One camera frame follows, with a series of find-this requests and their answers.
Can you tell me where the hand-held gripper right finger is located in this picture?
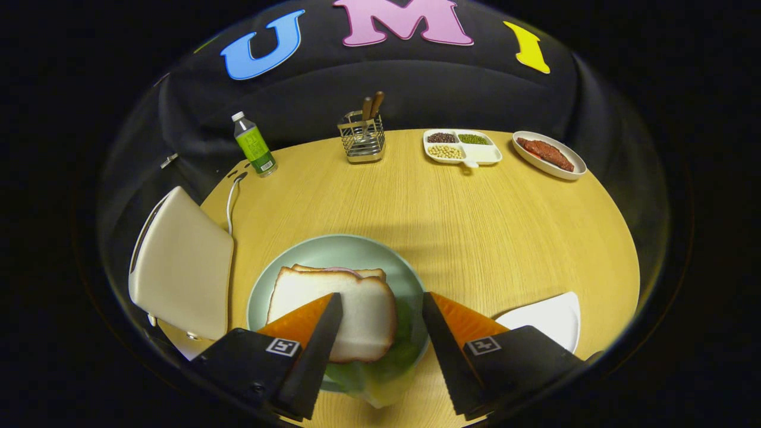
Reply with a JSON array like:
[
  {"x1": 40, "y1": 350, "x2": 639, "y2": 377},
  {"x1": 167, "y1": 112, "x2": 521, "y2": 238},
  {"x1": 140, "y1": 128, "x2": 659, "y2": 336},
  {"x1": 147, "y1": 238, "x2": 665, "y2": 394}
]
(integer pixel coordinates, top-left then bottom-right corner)
[{"x1": 422, "y1": 291, "x2": 586, "y2": 417}]

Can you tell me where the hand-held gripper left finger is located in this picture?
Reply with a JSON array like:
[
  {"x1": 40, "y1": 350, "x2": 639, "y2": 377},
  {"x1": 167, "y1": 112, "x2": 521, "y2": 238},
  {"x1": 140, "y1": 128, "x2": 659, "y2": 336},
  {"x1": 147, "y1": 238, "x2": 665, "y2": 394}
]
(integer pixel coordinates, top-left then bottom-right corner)
[{"x1": 189, "y1": 292, "x2": 344, "y2": 421}]

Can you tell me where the green lettuce leaf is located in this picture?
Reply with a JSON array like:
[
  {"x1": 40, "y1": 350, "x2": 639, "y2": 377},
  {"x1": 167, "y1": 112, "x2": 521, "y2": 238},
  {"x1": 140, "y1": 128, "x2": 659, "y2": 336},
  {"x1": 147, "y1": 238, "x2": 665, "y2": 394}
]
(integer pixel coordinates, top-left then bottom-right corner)
[{"x1": 326, "y1": 297, "x2": 426, "y2": 408}]

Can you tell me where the toasted bread slice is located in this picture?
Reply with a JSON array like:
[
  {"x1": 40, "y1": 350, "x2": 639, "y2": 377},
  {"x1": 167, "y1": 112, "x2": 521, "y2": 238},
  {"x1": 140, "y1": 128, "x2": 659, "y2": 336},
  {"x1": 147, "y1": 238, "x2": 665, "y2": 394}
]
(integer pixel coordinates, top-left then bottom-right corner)
[{"x1": 267, "y1": 266, "x2": 398, "y2": 364}]

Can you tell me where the white square plate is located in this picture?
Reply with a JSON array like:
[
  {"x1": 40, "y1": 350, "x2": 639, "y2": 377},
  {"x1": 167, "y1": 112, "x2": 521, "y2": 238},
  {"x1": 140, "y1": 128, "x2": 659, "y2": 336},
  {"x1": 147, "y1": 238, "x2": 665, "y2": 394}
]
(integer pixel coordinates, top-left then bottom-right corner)
[{"x1": 495, "y1": 291, "x2": 581, "y2": 354}]

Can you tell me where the white bread slice with ham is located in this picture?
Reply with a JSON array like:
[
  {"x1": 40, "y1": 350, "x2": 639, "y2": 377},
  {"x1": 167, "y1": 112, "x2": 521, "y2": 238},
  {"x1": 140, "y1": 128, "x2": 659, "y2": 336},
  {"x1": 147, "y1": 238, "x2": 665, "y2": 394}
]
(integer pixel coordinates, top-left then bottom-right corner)
[{"x1": 290, "y1": 263, "x2": 387, "y2": 281}]

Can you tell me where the pale green round plate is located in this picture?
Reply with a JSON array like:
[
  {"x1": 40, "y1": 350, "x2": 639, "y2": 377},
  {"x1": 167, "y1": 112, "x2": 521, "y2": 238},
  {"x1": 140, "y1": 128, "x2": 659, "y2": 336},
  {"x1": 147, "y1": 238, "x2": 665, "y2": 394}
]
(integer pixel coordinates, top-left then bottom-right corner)
[{"x1": 246, "y1": 234, "x2": 430, "y2": 393}]

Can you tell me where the cream white toaster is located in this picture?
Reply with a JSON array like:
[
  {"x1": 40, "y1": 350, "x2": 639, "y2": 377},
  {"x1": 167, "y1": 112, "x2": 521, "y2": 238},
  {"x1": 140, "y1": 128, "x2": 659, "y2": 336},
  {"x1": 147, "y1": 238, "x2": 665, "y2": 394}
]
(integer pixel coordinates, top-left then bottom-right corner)
[{"x1": 128, "y1": 185, "x2": 235, "y2": 342}]

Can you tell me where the white divided bean dish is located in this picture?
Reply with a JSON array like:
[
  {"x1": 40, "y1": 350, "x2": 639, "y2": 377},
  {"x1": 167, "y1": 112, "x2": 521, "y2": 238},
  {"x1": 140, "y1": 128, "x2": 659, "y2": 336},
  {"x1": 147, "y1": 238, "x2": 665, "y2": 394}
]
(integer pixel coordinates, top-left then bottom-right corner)
[{"x1": 423, "y1": 129, "x2": 503, "y2": 169}]

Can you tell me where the round white steak plate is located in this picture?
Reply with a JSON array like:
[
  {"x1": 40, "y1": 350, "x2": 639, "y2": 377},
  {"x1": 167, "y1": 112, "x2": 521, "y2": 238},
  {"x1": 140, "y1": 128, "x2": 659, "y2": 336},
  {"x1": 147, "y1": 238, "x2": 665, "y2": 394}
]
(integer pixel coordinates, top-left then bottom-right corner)
[{"x1": 512, "y1": 131, "x2": 588, "y2": 181}]

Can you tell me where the green label drink bottle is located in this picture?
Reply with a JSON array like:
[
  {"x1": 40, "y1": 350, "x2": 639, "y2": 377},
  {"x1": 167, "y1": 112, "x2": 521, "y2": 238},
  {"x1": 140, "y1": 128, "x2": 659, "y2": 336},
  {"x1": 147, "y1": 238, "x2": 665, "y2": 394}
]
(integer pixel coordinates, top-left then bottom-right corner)
[{"x1": 231, "y1": 111, "x2": 278, "y2": 178}]

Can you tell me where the brown steak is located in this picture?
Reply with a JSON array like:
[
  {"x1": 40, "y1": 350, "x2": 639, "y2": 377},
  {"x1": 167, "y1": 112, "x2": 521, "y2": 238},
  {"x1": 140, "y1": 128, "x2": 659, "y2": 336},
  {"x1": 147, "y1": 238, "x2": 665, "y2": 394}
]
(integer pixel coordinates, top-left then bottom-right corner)
[{"x1": 517, "y1": 138, "x2": 575, "y2": 173}]

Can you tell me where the white toaster cable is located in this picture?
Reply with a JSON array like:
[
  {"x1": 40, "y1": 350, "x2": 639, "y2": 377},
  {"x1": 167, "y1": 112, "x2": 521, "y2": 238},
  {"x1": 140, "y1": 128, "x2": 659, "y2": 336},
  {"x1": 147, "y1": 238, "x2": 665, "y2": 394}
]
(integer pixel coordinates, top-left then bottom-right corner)
[{"x1": 226, "y1": 172, "x2": 247, "y2": 235}]

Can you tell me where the metal wire utensil holder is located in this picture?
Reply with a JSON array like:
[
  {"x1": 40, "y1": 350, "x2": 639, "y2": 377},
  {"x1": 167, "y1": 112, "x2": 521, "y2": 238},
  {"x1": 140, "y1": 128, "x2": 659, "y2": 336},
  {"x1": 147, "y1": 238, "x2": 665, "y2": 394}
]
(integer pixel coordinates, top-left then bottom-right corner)
[{"x1": 337, "y1": 111, "x2": 386, "y2": 164}]

